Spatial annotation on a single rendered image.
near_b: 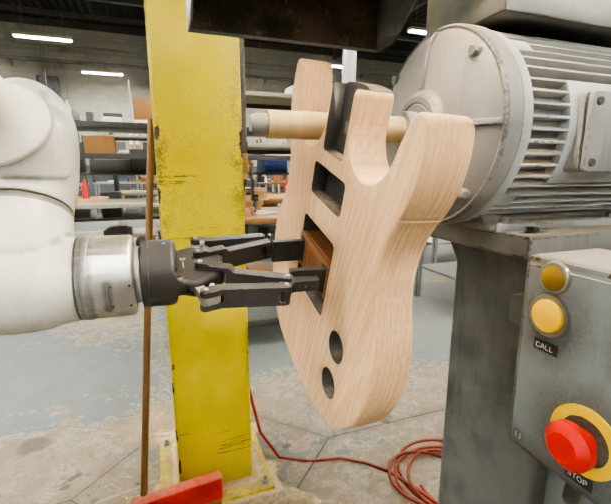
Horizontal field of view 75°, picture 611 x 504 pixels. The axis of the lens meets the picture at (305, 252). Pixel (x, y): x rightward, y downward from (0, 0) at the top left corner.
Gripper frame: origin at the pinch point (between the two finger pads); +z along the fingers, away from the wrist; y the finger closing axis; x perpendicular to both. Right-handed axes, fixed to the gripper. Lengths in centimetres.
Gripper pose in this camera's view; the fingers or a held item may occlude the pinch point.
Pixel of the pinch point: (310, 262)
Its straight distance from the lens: 51.3
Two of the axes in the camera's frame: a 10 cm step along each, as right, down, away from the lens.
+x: 1.1, -8.8, -4.6
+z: 9.4, -0.5, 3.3
